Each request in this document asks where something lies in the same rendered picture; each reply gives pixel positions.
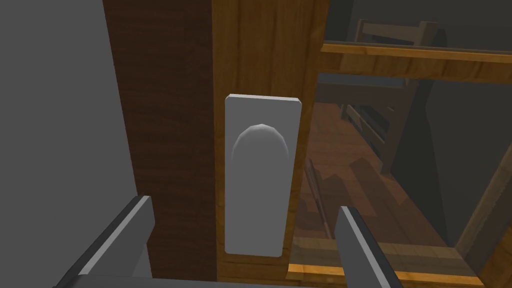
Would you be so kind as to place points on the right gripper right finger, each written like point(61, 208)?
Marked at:
point(358, 252)

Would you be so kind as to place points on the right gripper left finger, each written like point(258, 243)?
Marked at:
point(116, 244)

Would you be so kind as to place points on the brown wooden door leaf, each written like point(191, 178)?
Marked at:
point(256, 52)

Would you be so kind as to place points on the brown wooden chair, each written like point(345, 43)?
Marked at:
point(384, 100)

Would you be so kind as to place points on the grey door knob with plate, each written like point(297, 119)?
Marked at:
point(260, 176)

